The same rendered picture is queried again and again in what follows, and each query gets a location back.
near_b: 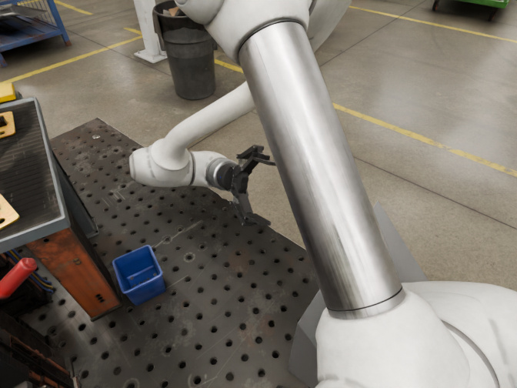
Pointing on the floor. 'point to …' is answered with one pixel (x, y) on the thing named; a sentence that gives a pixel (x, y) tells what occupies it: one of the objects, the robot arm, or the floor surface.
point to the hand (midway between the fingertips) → (268, 193)
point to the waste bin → (186, 51)
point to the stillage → (27, 26)
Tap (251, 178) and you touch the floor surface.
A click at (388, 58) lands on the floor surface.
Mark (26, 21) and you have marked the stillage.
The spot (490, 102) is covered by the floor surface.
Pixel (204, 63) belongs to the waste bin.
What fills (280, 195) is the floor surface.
